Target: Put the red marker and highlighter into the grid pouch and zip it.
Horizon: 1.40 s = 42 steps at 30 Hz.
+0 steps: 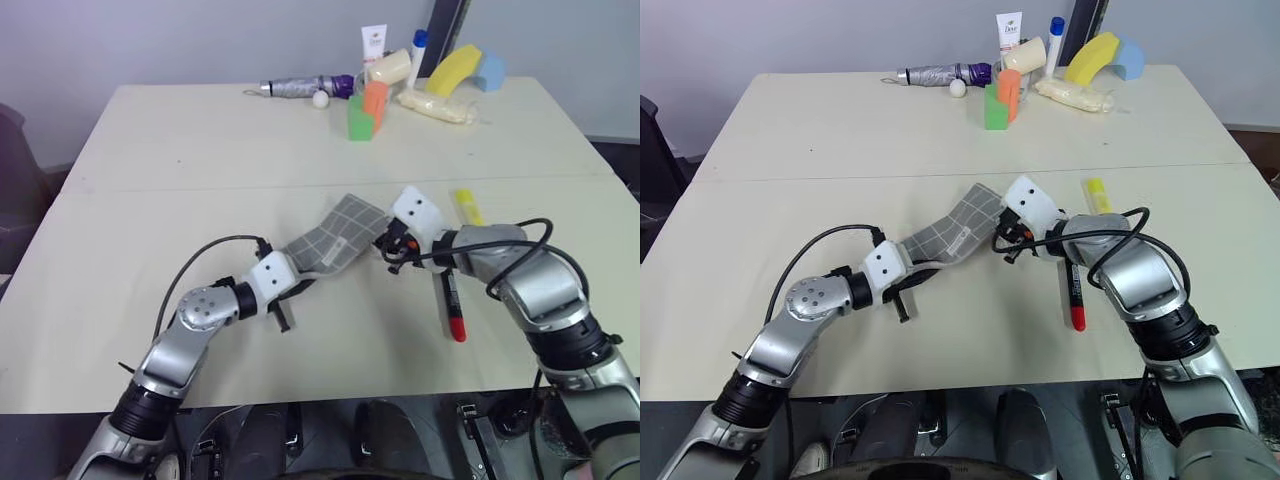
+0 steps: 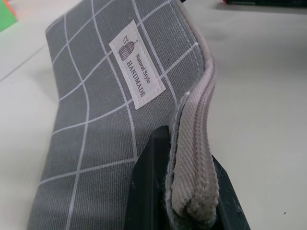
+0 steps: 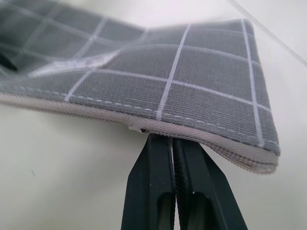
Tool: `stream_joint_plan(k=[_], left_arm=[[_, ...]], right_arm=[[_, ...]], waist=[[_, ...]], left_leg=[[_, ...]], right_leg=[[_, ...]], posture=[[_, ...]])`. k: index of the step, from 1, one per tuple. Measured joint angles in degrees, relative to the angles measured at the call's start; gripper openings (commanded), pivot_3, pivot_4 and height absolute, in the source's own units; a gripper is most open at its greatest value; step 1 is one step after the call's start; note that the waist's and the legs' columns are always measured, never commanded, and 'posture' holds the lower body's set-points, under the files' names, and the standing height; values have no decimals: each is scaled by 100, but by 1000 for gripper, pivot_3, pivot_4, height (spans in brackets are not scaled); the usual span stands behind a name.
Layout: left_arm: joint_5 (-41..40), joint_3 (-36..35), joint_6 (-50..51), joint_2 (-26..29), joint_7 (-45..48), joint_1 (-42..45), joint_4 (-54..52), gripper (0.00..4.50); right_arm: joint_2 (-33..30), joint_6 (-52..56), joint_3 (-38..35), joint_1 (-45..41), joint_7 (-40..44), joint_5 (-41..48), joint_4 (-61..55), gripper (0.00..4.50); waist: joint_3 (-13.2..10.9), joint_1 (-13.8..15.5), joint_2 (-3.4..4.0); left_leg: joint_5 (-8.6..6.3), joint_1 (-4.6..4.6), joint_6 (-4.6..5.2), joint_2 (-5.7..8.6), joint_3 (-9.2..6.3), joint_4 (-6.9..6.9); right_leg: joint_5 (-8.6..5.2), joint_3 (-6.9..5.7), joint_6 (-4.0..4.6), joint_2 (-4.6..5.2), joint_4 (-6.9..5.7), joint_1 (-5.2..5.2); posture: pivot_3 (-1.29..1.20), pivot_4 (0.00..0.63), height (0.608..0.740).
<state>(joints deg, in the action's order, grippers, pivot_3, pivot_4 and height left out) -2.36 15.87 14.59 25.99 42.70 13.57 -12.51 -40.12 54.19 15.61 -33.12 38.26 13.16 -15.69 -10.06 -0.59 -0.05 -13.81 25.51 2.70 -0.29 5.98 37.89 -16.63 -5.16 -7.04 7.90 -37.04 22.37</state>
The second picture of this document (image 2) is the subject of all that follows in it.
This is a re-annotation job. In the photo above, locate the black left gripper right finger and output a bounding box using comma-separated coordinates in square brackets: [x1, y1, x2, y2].
[211, 154, 251, 230]

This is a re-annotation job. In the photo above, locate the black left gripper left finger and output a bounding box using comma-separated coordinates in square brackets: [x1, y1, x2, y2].
[118, 125, 174, 230]

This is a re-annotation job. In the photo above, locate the grey grid fabric pouch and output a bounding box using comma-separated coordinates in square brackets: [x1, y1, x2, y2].
[24, 0, 220, 230]

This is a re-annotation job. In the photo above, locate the dark object with red edge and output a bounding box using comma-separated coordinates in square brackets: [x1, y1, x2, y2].
[222, 0, 307, 5]

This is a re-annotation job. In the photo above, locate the green and orange object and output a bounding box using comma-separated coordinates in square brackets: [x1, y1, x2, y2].
[0, 0, 19, 33]

